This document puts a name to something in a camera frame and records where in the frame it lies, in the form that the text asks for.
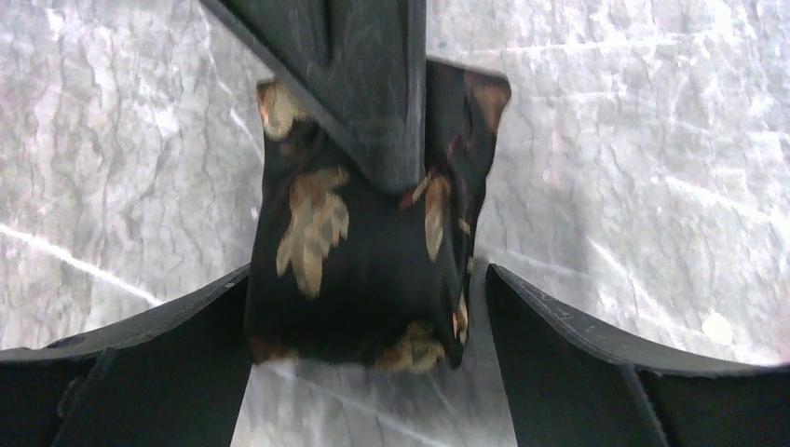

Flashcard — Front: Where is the black floral gold tie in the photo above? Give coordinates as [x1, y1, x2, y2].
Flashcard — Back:
[244, 61, 511, 373]

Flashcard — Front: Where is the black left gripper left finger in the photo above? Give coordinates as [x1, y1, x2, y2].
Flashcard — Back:
[1, 267, 252, 446]

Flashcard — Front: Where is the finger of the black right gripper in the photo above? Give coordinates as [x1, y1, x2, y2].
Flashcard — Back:
[204, 0, 427, 194]

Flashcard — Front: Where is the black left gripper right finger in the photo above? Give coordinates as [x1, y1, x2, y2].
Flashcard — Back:
[485, 264, 789, 447]

